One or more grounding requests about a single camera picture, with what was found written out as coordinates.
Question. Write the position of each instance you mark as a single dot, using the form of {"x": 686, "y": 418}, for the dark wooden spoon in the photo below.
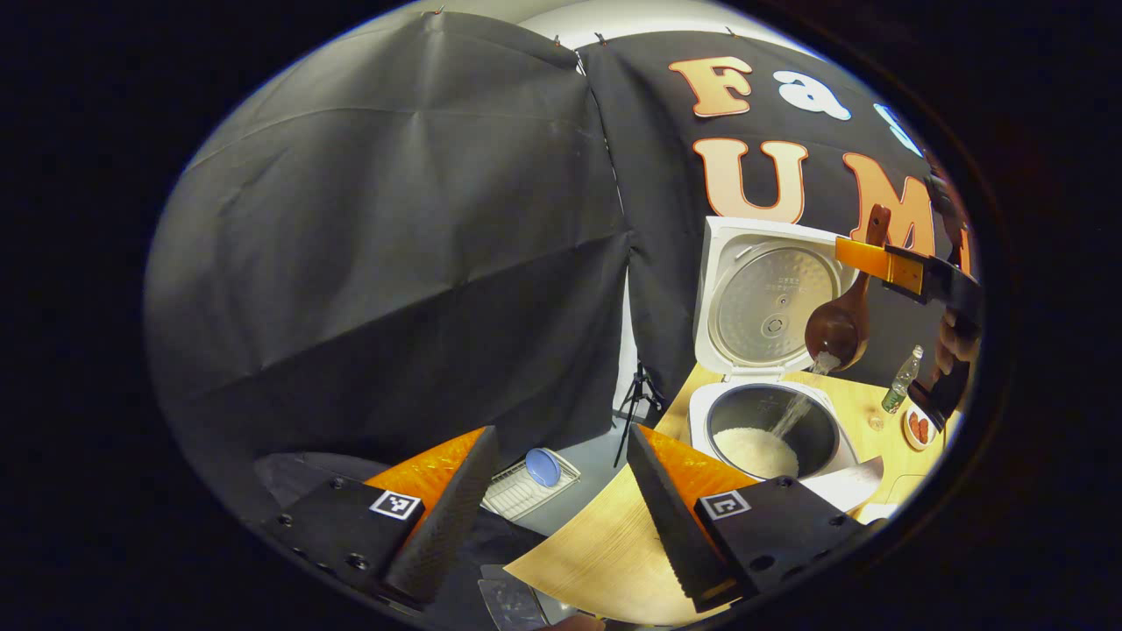
{"x": 833, "y": 333}

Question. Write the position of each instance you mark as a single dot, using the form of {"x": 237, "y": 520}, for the white rice pile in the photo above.
{"x": 754, "y": 451}

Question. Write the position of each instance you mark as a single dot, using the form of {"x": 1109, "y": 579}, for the white rice cooker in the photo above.
{"x": 763, "y": 298}

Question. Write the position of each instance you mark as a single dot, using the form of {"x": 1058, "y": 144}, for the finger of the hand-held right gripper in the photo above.
{"x": 855, "y": 252}

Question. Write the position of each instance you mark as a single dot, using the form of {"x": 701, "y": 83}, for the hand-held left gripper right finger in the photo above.
{"x": 671, "y": 526}

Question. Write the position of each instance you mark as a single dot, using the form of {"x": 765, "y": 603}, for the clear plastic water bottle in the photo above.
{"x": 898, "y": 390}

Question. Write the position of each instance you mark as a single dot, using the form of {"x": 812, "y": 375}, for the black tripod stand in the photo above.
{"x": 640, "y": 399}

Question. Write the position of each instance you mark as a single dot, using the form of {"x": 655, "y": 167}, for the white round plate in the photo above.
{"x": 932, "y": 434}

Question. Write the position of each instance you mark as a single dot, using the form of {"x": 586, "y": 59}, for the dark cloth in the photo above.
{"x": 307, "y": 473}

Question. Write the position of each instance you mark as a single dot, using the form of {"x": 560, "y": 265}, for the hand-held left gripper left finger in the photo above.
{"x": 451, "y": 526}

